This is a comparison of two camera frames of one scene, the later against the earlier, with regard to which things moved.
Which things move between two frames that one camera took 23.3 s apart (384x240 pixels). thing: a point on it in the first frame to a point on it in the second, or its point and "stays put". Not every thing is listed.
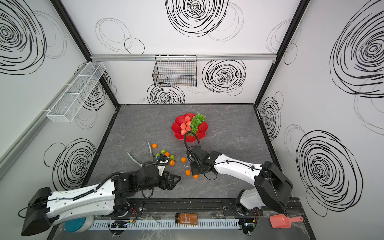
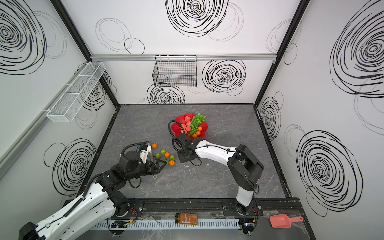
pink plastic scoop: x=282 y=221 stays put
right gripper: x=193 y=169 to x=182 y=158
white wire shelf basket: x=69 y=103 stays put
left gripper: x=165 y=185 to x=151 y=171
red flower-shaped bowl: x=187 y=127 stays put
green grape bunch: x=196 y=120 stays put
